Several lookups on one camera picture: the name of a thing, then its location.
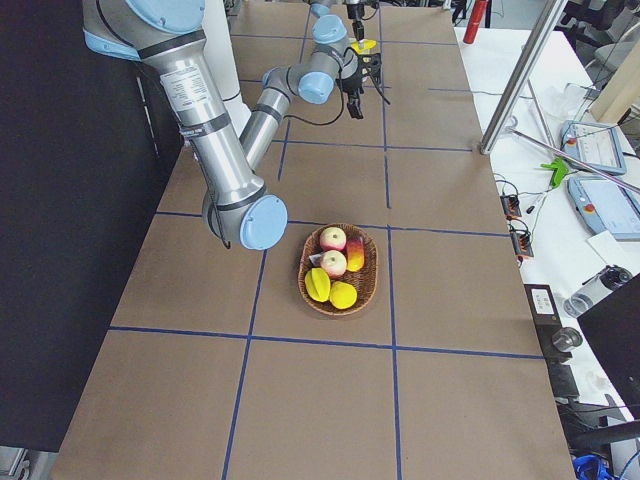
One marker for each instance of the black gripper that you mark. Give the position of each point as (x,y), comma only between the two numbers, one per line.
(355,11)
(351,80)

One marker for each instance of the yellow banana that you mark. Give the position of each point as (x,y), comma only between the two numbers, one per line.
(365,46)

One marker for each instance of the brown wicker basket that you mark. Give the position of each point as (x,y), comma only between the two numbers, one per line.
(364,281)

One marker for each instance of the red cylinder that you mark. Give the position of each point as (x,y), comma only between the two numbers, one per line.
(473,25)

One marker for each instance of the pink white peach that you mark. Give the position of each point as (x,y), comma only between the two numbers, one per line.
(333,238)

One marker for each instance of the long reacher grabber tool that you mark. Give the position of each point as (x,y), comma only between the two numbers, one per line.
(581,165)

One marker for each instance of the yellow star fruit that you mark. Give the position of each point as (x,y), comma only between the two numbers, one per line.
(317,284)

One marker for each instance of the orange circuit board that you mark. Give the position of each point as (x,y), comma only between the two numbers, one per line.
(521,242)
(511,206)

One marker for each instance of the yellow lemon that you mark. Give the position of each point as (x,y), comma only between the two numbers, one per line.
(342,295)

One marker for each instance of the far teach pendant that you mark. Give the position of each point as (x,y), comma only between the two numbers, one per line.
(596,144)

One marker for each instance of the teach pendant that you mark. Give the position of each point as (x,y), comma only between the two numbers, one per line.
(596,144)
(605,206)

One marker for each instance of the near teach pendant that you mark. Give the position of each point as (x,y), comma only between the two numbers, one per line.
(605,206)

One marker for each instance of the clear water bottle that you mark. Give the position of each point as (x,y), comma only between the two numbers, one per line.
(595,289)

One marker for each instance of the metal calibration weight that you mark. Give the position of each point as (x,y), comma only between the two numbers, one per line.
(566,339)

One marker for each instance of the black monitor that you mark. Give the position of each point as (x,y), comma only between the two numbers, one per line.
(611,328)

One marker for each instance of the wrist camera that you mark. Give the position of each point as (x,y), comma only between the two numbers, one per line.
(372,65)

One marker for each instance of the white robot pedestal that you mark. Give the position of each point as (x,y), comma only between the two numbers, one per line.
(219,57)

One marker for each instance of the aluminium frame post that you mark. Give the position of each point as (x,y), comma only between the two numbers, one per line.
(525,64)

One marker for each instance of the green handled grabber tool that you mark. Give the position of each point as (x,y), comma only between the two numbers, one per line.
(558,166)

